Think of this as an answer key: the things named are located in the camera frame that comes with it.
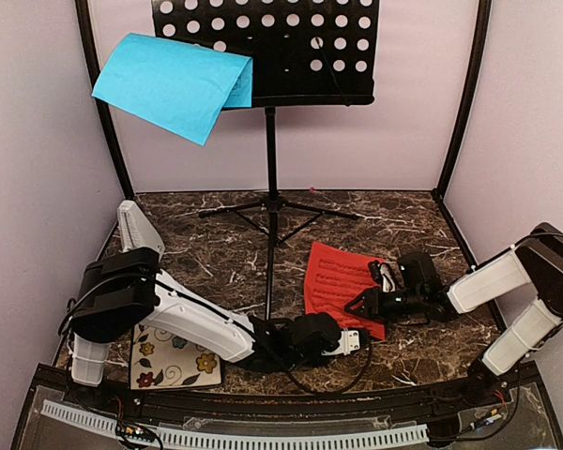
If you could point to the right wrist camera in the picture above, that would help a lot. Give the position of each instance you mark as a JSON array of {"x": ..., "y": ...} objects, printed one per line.
[{"x": 382, "y": 275}]

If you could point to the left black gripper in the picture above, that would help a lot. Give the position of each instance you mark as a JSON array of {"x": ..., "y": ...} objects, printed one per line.
[{"x": 296, "y": 318}]

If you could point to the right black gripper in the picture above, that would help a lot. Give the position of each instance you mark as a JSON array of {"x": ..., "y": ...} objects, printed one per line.
[{"x": 373, "y": 306}]

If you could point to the right black frame post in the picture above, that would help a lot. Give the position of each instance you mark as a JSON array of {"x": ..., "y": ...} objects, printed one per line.
[{"x": 440, "y": 192}]

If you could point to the black perforated music stand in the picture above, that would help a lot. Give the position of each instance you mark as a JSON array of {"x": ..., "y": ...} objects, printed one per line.
[{"x": 304, "y": 53}]

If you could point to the white slotted cable duct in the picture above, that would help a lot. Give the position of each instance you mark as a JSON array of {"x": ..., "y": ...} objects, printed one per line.
[{"x": 211, "y": 434}]

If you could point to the black frame post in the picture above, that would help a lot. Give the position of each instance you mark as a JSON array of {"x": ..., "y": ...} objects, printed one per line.
[
  {"x": 440, "y": 192},
  {"x": 105, "y": 118}
]

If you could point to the square floral ceramic plate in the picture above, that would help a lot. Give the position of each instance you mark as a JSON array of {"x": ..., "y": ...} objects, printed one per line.
[{"x": 160, "y": 360}]

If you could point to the white metronome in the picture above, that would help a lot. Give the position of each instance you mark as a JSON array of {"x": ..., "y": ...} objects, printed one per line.
[{"x": 136, "y": 231}]

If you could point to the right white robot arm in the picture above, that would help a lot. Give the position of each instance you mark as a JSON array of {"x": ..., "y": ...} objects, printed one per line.
[{"x": 533, "y": 265}]

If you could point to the blue sheet music page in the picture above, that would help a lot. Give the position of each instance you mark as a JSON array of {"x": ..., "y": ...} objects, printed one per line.
[{"x": 177, "y": 86}]

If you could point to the red sheet music page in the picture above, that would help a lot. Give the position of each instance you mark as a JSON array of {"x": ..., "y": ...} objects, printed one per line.
[{"x": 333, "y": 279}]

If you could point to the small green circuit board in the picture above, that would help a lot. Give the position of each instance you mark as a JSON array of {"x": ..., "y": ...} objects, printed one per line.
[{"x": 134, "y": 434}]

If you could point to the left black frame post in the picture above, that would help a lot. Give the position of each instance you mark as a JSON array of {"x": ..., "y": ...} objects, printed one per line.
[{"x": 105, "y": 118}]

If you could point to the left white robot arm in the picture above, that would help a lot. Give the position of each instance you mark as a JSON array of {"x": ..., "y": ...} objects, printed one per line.
[{"x": 130, "y": 288}]

